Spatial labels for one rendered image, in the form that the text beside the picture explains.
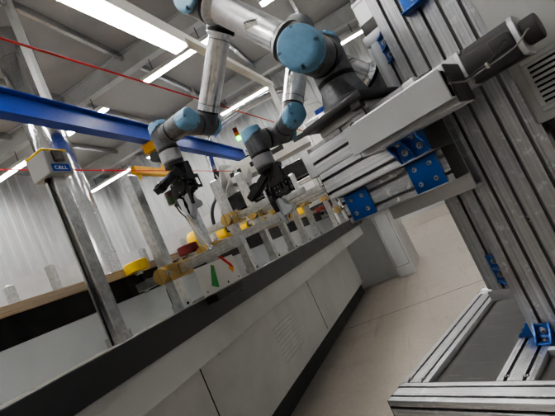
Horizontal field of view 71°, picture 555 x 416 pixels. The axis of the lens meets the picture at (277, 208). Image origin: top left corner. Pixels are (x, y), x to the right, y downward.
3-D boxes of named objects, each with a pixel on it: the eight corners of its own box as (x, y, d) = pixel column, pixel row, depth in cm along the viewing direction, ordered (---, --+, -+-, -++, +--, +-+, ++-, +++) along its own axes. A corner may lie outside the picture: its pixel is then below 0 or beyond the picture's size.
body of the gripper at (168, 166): (204, 187, 137) (191, 157, 138) (186, 191, 130) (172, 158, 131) (191, 196, 142) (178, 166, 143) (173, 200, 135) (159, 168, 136)
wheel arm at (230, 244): (249, 244, 117) (243, 231, 117) (243, 247, 114) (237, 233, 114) (146, 292, 133) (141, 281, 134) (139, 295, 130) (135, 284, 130)
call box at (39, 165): (76, 175, 103) (65, 148, 103) (51, 175, 96) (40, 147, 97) (59, 186, 105) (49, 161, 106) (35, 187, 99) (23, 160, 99)
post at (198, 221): (237, 300, 144) (187, 183, 148) (233, 303, 141) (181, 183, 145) (230, 304, 146) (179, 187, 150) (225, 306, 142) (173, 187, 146)
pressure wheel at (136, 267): (157, 287, 136) (144, 257, 137) (159, 286, 129) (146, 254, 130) (135, 297, 133) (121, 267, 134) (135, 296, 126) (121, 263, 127)
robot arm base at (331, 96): (382, 92, 116) (368, 63, 117) (354, 96, 105) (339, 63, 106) (345, 119, 127) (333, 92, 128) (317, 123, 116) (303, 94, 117)
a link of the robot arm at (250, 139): (263, 120, 137) (241, 126, 134) (276, 148, 136) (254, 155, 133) (257, 129, 144) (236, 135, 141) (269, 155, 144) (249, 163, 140)
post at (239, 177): (281, 259, 191) (241, 171, 195) (278, 261, 188) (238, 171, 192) (275, 262, 192) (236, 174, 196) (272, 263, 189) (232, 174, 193)
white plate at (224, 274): (242, 277, 152) (232, 253, 153) (206, 297, 128) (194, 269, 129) (241, 277, 152) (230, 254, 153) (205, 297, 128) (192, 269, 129)
